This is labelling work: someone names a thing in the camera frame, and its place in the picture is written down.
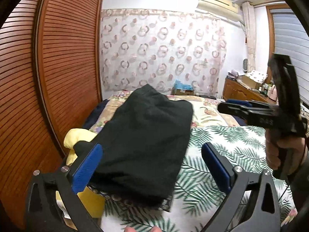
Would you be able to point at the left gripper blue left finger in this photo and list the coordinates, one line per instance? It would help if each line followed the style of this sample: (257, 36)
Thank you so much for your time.
(88, 158)

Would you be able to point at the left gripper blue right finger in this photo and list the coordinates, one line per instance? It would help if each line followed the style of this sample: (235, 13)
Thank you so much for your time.
(220, 168)

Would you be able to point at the black printed t-shirt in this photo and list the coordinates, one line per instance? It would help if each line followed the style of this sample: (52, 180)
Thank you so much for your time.
(144, 144)

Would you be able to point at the right forearm grey sleeve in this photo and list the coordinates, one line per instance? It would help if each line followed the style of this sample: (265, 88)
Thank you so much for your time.
(298, 182)

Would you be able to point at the pink kettle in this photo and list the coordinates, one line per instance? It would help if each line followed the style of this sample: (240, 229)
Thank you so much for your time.
(272, 93)

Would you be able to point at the floral leaf bed blanket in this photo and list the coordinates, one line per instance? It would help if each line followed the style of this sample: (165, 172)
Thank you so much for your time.
(219, 149)

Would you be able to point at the cardboard box on sideboard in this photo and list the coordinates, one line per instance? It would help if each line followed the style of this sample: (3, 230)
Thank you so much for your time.
(253, 79)

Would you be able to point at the wooden sideboard cabinet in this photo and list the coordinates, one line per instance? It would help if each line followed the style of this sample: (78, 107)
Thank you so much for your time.
(236, 91)

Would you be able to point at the navy blue garment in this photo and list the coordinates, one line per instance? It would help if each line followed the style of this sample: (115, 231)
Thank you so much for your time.
(94, 115)

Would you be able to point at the grey window roller blind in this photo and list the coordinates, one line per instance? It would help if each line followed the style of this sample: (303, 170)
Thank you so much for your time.
(290, 38)

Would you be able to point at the blue item on box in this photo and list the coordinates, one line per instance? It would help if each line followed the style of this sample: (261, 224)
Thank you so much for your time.
(182, 89)

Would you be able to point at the circle patterned curtain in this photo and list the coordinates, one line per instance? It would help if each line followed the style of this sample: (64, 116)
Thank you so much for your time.
(160, 47)

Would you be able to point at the brown louvered wardrobe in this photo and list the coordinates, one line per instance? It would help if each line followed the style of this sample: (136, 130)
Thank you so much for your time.
(49, 84)

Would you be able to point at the white wall air conditioner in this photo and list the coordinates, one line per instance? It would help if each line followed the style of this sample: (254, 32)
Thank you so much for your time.
(223, 8)

